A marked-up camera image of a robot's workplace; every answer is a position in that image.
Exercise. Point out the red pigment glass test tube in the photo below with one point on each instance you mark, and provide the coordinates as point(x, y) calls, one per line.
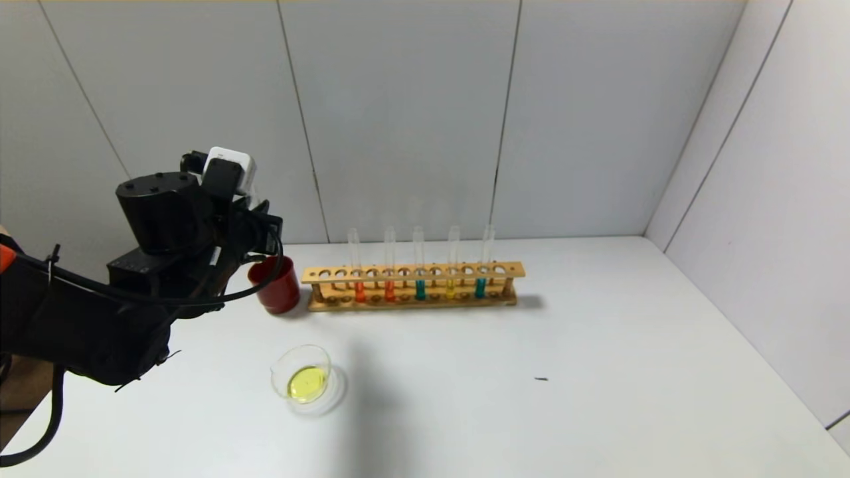
point(390, 292)
point(359, 293)

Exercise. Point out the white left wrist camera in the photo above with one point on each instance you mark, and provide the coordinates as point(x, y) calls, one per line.
point(232, 162)

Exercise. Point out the dark red cup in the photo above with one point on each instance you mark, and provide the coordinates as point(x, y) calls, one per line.
point(282, 292)

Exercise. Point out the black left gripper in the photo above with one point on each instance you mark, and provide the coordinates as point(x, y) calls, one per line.
point(249, 229)

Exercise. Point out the wooden test tube rack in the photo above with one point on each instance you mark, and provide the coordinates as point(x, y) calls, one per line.
point(412, 271)

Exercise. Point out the clear glass beaker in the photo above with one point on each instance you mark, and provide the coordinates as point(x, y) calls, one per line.
point(305, 384)

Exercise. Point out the teal pigment glass test tube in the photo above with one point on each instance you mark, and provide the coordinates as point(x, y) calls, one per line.
point(479, 289)
point(420, 291)

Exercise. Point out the yellow pigment glass test tube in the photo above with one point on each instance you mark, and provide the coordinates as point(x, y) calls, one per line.
point(451, 289)

